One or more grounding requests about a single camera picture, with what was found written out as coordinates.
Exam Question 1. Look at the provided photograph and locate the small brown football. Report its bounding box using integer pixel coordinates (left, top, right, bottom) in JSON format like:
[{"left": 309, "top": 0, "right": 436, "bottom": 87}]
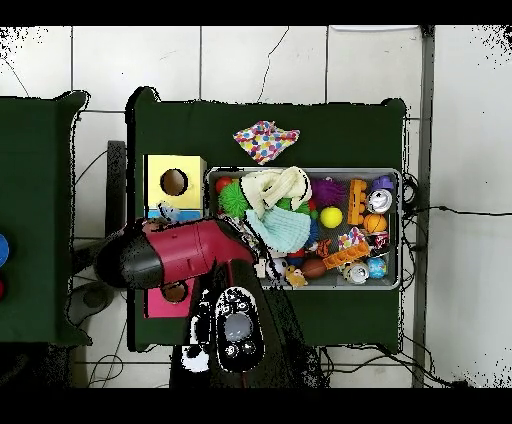
[{"left": 300, "top": 257, "right": 328, "bottom": 280}]

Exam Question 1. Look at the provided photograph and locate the silver soda can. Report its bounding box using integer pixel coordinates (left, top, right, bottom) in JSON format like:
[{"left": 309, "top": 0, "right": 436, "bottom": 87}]
[{"left": 366, "top": 189, "right": 393, "bottom": 215}]

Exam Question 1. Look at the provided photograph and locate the cream cloth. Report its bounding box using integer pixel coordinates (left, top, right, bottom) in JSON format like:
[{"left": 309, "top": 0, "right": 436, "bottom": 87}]
[{"left": 239, "top": 166, "right": 313, "bottom": 219}]

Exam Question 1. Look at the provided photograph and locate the orange long plastic block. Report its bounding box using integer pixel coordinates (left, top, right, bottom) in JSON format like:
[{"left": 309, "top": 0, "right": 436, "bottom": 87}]
[{"left": 347, "top": 178, "right": 369, "bottom": 227}]

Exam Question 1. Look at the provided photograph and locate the green spiky ball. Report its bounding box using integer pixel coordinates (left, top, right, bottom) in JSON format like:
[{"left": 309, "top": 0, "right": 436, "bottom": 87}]
[{"left": 219, "top": 182, "right": 246, "bottom": 217}]

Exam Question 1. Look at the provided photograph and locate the clear plastic water bottle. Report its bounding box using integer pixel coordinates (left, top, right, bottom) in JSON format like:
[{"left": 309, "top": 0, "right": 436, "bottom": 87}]
[{"left": 157, "top": 202, "right": 182, "bottom": 225}]

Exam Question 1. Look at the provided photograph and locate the purple spiky ball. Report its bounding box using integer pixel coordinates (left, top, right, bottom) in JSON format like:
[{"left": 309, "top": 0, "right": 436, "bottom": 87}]
[{"left": 311, "top": 177, "right": 347, "bottom": 209}]

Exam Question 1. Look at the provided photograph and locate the yellow ball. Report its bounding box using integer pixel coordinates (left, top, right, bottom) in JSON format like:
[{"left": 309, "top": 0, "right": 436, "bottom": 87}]
[{"left": 319, "top": 206, "right": 344, "bottom": 230}]

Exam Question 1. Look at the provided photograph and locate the mint green cloth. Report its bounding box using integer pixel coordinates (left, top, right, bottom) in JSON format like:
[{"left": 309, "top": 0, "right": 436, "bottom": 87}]
[{"left": 246, "top": 206, "right": 313, "bottom": 254}]

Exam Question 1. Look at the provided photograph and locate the orange plastic toy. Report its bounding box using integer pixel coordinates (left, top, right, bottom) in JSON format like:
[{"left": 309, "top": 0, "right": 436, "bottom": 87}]
[{"left": 321, "top": 242, "right": 372, "bottom": 271}]

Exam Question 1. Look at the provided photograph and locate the polka dot cloth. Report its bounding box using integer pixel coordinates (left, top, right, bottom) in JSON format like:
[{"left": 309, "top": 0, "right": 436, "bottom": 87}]
[{"left": 233, "top": 119, "right": 301, "bottom": 167}]

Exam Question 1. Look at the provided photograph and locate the dark green tablecloth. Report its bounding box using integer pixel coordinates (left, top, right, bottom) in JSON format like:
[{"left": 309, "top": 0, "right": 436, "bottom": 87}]
[{"left": 126, "top": 86, "right": 409, "bottom": 353}]

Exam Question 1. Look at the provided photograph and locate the small orange basketball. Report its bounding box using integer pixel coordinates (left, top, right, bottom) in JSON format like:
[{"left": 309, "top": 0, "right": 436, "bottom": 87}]
[{"left": 363, "top": 212, "right": 389, "bottom": 235}]

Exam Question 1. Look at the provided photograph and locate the wooden box with three holes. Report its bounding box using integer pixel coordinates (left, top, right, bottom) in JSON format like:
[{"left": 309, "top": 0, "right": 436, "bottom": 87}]
[{"left": 142, "top": 153, "right": 208, "bottom": 319}]

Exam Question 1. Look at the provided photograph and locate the black upright panel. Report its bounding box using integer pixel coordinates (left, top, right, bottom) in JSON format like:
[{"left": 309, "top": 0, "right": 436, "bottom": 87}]
[{"left": 106, "top": 141, "right": 128, "bottom": 241}]

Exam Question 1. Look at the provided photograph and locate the side table with green cloth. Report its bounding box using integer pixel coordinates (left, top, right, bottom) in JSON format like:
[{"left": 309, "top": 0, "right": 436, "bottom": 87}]
[{"left": 0, "top": 89, "right": 91, "bottom": 347}]

